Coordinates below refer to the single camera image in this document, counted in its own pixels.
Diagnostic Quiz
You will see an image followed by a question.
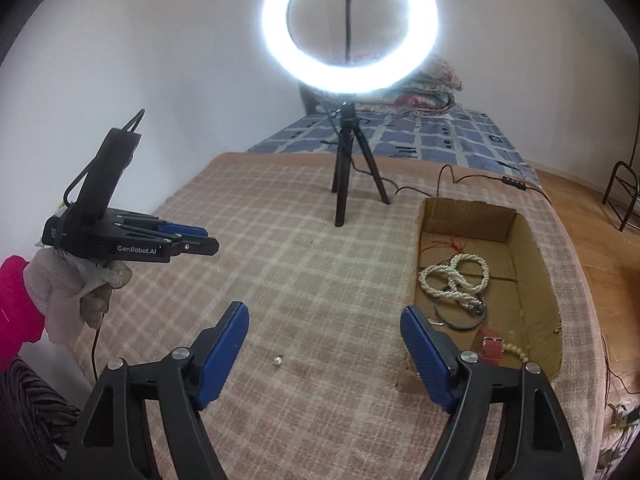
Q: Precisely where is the red string charm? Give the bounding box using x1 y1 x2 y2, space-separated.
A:
419 238 469 257

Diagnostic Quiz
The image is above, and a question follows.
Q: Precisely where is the blue patterned bedsheet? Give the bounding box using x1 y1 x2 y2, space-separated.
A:
247 107 538 186

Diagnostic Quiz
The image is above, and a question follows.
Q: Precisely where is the black tripod stand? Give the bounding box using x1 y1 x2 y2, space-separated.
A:
331 0 391 228

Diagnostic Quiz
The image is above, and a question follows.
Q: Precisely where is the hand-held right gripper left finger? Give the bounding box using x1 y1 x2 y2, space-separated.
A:
60 301 250 480

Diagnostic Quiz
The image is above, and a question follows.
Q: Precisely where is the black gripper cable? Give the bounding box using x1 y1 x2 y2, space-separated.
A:
62 109 147 386

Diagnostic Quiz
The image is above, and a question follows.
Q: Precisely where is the folded floral quilt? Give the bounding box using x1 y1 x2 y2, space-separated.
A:
390 54 463 113

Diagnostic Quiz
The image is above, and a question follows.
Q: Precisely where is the dark striped clothing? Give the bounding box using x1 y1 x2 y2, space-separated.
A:
0 357 82 480

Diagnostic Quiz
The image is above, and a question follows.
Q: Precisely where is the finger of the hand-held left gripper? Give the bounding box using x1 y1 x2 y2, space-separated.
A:
112 212 210 240
167 237 220 257

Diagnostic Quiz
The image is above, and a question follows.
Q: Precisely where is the white ring light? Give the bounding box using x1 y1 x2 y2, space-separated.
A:
262 0 440 95

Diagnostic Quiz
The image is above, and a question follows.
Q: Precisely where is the cream beaded bracelet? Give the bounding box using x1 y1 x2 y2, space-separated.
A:
501 342 532 367

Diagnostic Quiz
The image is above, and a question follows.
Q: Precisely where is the white pearl necklace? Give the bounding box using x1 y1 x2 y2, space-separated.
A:
419 254 490 315

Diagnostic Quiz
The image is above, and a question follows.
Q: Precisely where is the black ring light cable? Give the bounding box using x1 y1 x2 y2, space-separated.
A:
320 100 553 206

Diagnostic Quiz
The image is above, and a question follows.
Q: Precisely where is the black clothes rack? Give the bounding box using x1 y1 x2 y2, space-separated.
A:
601 110 640 233

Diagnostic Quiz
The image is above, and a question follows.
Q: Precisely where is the thin metal bangle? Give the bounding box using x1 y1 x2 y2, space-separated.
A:
434 296 487 332

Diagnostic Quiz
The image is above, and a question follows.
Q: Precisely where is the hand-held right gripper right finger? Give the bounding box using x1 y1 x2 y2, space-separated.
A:
400 305 585 480

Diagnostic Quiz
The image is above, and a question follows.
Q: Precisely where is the person's left hand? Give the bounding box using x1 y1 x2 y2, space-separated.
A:
25 247 133 346

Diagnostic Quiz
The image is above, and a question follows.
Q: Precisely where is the person's left forearm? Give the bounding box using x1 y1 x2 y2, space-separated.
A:
0 255 45 373

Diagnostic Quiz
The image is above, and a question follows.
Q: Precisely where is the cardboard box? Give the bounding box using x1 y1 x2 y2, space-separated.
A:
397 197 563 393

